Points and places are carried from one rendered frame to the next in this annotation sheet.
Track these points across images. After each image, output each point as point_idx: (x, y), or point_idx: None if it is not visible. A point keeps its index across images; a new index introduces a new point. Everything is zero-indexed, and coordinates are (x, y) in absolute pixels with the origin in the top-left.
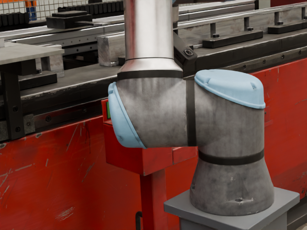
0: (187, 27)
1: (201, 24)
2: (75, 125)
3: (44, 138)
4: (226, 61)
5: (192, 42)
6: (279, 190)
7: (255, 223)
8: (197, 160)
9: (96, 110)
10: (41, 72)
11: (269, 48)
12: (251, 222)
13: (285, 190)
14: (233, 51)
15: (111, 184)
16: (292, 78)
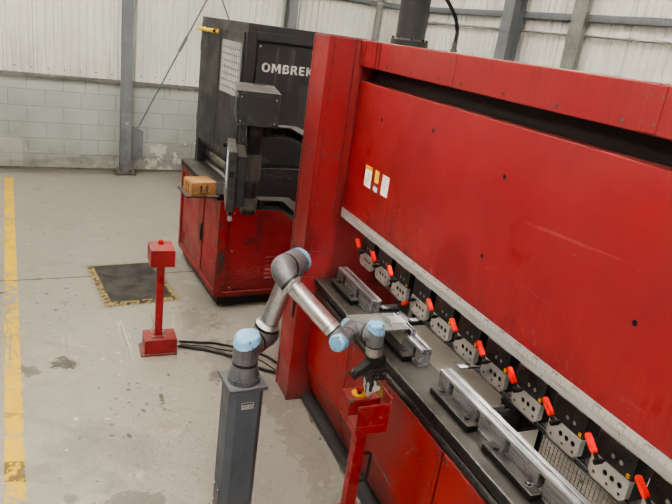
0: (486, 418)
1: (496, 428)
2: (386, 384)
3: None
4: (463, 458)
5: (487, 434)
6: (237, 389)
7: (220, 374)
8: (427, 496)
9: (394, 388)
10: (403, 351)
11: (503, 502)
12: (222, 374)
13: (235, 390)
14: (470, 458)
15: (389, 435)
16: None
